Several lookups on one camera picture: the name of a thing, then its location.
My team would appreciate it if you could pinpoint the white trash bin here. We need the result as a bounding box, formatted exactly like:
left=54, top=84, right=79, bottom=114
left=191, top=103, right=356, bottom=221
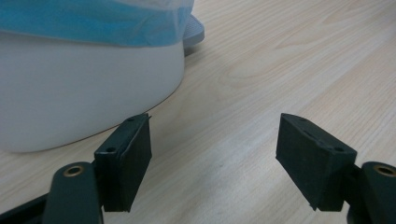
left=0, top=31, right=186, bottom=154

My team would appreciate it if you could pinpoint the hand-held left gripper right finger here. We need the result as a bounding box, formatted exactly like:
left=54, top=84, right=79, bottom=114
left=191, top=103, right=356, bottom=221
left=275, top=112, right=358, bottom=212

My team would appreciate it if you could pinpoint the blue plastic bin liner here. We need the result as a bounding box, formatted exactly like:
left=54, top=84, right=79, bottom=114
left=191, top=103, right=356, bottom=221
left=0, top=0, right=195, bottom=48

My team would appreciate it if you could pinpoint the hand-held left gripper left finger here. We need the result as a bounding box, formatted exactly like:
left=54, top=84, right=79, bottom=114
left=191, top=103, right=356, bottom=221
left=93, top=113, right=153, bottom=214

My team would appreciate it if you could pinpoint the grey bin pedal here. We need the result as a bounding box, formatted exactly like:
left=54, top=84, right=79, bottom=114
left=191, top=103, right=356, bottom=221
left=182, top=14, right=205, bottom=58

